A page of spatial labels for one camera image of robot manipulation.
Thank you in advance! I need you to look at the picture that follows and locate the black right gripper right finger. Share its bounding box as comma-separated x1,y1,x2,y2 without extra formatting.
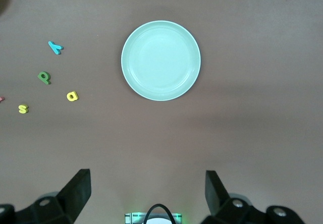
200,170,306,224

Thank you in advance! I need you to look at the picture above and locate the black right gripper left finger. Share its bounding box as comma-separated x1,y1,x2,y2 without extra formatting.
0,169,92,224

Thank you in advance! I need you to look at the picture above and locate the yellow foam letter a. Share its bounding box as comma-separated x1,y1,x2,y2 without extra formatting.
66,90,79,102

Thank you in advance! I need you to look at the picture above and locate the green foam letter p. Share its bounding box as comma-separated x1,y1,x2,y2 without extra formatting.
37,71,52,85

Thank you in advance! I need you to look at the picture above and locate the cyan foam letter y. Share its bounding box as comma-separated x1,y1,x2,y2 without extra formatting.
47,40,64,55

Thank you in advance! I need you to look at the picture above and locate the mint green plate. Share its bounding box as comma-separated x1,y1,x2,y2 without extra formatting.
121,20,202,101

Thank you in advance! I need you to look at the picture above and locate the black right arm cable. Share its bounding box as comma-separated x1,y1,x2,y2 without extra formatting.
142,203,176,224

